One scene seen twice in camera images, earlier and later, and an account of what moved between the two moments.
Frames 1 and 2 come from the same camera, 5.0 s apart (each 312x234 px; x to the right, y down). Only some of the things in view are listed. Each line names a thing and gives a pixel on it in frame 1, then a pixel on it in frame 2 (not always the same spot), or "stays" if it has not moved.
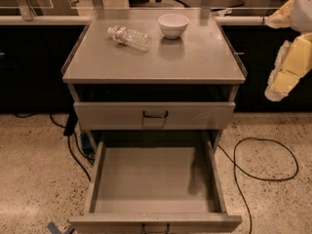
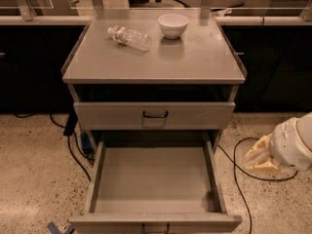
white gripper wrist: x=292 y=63 to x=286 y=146
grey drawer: x=156 y=189 stays
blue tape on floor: x=52 y=227 stays
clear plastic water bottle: x=133 y=39 stays
